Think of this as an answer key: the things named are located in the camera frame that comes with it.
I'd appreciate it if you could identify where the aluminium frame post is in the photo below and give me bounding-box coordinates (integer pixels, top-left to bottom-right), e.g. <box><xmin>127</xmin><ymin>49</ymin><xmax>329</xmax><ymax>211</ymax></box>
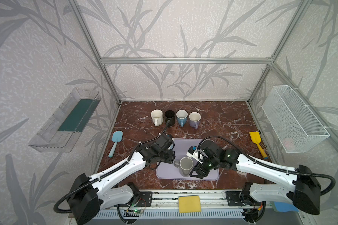
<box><xmin>68</xmin><ymin>0</ymin><xmax>121</xmax><ymax>105</ymax></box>

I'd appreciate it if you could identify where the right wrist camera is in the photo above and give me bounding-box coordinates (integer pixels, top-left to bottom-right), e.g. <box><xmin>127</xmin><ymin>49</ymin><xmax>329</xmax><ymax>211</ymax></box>
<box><xmin>186</xmin><ymin>146</ymin><xmax>207</xmax><ymax>164</ymax></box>

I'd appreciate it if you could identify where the yellow item on table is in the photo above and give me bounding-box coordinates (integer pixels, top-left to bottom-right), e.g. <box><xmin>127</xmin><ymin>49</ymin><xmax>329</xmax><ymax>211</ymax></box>
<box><xmin>249</xmin><ymin>131</ymin><xmax>268</xmax><ymax>159</ymax></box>

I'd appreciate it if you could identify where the light blue silicone spatula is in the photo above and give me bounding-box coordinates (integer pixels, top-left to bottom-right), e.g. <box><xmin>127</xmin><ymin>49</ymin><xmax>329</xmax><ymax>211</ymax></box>
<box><xmin>108</xmin><ymin>131</ymin><xmax>123</xmax><ymax>158</ymax></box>

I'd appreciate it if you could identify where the white wire basket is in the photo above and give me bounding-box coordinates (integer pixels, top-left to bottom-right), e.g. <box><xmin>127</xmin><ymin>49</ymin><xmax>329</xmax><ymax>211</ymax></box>
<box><xmin>262</xmin><ymin>85</ymin><xmax>330</xmax><ymax>154</ymax></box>

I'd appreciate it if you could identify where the white faceted mug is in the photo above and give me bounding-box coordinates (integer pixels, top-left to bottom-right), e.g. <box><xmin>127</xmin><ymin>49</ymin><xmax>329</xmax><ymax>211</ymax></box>
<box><xmin>151</xmin><ymin>109</ymin><xmax>163</xmax><ymax>127</ymax></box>

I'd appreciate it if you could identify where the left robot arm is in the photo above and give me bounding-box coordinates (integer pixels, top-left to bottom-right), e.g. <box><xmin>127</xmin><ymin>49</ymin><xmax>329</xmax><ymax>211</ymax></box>
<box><xmin>53</xmin><ymin>130</ymin><xmax>175</xmax><ymax>225</ymax></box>

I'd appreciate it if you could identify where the grey mug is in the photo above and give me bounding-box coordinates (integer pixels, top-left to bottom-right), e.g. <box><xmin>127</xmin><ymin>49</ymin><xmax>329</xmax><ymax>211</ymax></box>
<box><xmin>173</xmin><ymin>157</ymin><xmax>193</xmax><ymax>177</ymax></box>

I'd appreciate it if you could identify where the blue sponge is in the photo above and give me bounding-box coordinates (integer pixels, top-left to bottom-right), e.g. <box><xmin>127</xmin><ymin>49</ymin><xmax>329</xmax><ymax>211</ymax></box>
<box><xmin>272</xmin><ymin>202</ymin><xmax>299</xmax><ymax>212</ymax></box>

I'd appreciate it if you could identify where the clear plastic wall bin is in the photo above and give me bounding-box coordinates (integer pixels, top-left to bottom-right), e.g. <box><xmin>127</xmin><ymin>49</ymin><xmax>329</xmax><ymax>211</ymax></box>
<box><xmin>28</xmin><ymin>88</ymin><xmax>101</xmax><ymax>153</ymax></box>

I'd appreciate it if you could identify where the yellow sponge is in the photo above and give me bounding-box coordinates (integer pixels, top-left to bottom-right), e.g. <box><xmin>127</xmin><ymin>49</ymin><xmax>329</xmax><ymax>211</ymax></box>
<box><xmin>178</xmin><ymin>196</ymin><xmax>201</xmax><ymax>213</ymax></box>

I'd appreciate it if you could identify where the lavender plastic tray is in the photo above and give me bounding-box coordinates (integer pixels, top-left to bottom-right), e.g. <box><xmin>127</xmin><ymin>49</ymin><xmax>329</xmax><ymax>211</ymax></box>
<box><xmin>156</xmin><ymin>138</ymin><xmax>220</xmax><ymax>181</ymax></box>

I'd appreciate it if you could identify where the lavender mug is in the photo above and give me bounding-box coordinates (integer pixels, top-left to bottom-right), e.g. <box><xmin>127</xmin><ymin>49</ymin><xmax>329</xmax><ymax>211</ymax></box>
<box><xmin>189</xmin><ymin>112</ymin><xmax>201</xmax><ymax>129</ymax></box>

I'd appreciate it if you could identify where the blue polka dot mug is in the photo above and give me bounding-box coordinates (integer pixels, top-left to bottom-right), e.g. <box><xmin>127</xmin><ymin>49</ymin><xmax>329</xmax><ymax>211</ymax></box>
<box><xmin>176</xmin><ymin>110</ymin><xmax>188</xmax><ymax>127</ymax></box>

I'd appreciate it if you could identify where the green circuit board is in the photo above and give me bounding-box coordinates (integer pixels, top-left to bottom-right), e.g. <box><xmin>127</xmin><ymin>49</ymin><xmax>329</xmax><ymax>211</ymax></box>
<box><xmin>125</xmin><ymin>209</ymin><xmax>145</xmax><ymax>217</ymax></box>

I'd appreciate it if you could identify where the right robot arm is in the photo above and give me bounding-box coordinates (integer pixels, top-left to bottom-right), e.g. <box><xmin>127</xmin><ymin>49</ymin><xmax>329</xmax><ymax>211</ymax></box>
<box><xmin>187</xmin><ymin>136</ymin><xmax>336</xmax><ymax>215</ymax></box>

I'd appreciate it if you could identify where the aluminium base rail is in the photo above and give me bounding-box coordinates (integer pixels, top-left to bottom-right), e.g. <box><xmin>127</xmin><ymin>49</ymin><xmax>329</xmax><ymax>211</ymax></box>
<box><xmin>64</xmin><ymin>189</ymin><xmax>310</xmax><ymax>225</ymax></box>

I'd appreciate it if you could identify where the black mug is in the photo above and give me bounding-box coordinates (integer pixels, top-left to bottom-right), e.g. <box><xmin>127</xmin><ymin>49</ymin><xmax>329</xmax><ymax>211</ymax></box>
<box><xmin>164</xmin><ymin>110</ymin><xmax>176</xmax><ymax>127</ymax></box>

